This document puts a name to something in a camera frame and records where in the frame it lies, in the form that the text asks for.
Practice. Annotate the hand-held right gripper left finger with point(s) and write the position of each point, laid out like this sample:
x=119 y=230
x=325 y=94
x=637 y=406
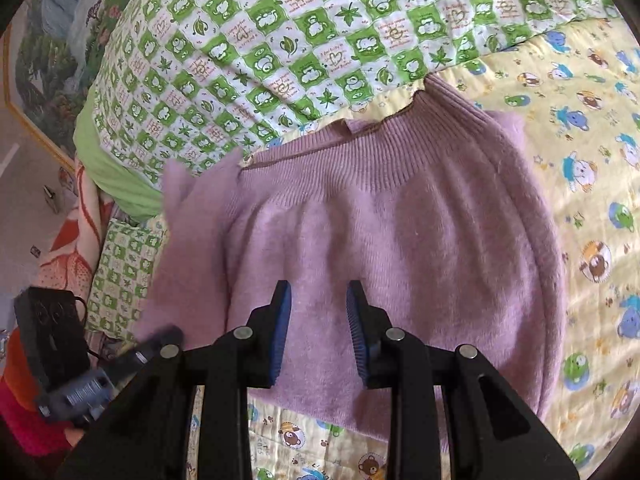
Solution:
x=282 y=331

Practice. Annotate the green checkered quilt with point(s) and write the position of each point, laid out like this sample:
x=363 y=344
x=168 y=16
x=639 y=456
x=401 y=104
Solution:
x=310 y=35

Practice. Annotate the yellow cartoon bear bedsheet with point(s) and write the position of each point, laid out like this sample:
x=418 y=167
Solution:
x=590 y=210

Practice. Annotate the orange floral blanket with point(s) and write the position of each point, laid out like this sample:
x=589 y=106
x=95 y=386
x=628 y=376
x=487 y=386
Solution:
x=70 y=255

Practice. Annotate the lime green pillow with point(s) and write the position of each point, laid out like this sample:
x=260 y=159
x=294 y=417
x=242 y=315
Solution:
x=107 y=160

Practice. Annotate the landscape wall poster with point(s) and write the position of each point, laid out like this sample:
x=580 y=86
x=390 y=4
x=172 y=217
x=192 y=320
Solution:
x=55 y=50

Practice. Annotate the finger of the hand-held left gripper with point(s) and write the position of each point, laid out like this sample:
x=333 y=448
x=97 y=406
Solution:
x=155 y=339

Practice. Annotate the small green checkered pillow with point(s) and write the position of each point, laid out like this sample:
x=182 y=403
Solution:
x=125 y=270

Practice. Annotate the purple knit sweater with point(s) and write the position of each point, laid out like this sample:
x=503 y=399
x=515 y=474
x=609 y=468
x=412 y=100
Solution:
x=380 y=240

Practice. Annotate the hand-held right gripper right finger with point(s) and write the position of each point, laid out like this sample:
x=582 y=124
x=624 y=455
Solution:
x=356 y=331

